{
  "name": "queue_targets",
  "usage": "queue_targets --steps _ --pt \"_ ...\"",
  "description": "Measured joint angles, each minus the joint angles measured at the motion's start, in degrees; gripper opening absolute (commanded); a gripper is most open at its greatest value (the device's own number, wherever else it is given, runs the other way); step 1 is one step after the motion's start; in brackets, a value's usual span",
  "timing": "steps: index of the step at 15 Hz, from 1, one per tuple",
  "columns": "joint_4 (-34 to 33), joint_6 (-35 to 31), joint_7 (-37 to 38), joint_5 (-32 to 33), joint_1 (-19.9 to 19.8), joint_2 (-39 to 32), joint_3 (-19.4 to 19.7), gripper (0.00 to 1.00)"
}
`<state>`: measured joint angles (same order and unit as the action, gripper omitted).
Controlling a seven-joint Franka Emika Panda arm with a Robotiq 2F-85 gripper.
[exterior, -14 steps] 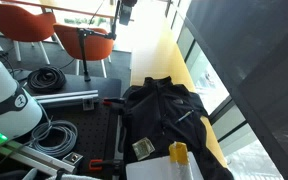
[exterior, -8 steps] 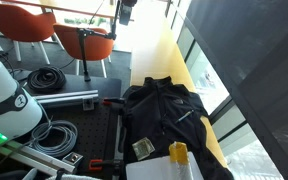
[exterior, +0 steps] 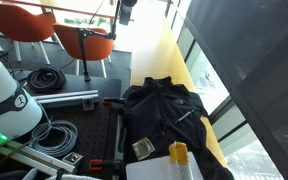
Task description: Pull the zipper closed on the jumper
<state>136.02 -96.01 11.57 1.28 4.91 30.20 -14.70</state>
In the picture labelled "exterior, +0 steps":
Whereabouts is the black cable coil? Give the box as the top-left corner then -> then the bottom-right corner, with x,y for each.
27,65 -> 67,94

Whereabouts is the aluminium profile rail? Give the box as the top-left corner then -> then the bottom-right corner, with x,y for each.
33,89 -> 100,112
0,139 -> 84,176

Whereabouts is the black clamp with orange handle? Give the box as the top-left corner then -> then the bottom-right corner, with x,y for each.
102,96 -> 127,116
88,158 -> 127,176

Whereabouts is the white box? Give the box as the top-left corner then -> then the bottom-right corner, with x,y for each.
125,151 -> 205,180

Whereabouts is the black zip-up jumper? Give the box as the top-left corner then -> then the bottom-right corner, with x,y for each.
118,75 -> 235,180

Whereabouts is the dark roller blind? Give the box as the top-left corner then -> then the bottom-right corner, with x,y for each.
232,19 -> 288,180
183,0 -> 288,86

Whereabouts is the paper garment tag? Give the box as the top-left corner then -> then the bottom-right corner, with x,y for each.
132,137 -> 156,161

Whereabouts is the black camera tripod stand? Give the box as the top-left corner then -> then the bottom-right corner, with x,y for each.
76,0 -> 122,83

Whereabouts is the orange chair with white legs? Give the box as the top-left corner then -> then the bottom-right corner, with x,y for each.
0,3 -> 65,66
53,23 -> 116,78

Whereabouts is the grey cable coil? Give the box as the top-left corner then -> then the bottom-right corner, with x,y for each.
28,103 -> 79,158

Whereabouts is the wooden background table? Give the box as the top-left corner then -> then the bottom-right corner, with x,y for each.
3,0 -> 135,22

